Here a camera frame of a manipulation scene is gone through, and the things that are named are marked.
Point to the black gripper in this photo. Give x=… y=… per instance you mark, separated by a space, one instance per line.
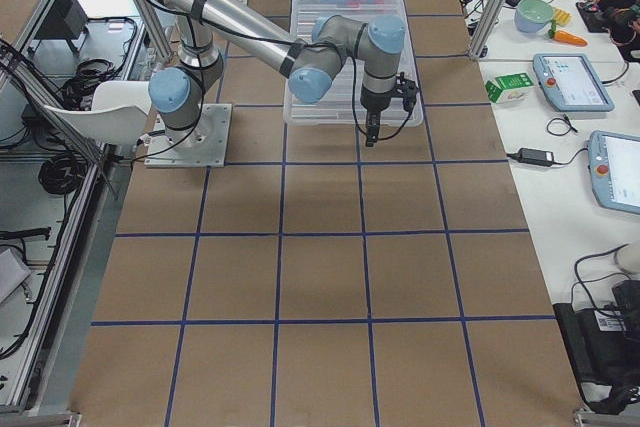
x=373 y=101

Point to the translucent plastic box lid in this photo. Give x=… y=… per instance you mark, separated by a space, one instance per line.
x=341 y=104

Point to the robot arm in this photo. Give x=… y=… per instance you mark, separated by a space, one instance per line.
x=310 y=67

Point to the green white carton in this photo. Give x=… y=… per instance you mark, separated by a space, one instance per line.
x=509 y=88

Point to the black power adapter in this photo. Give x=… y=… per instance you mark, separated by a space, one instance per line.
x=535 y=157

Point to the green and blue bowl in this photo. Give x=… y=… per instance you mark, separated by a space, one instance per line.
x=532 y=15

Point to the far teach pendant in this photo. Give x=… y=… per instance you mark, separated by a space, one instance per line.
x=570 y=83

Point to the teach pendant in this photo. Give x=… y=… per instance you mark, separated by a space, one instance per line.
x=570 y=83
x=614 y=170

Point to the toy carrot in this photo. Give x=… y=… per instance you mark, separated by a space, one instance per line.
x=565 y=37

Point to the yellow toy corn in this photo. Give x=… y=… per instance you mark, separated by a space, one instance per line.
x=561 y=17

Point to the near teach pendant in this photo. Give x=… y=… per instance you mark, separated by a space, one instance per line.
x=614 y=170

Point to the white chair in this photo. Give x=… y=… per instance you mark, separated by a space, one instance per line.
x=118 y=113

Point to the aluminium frame post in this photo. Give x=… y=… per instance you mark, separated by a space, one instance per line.
x=495 y=2

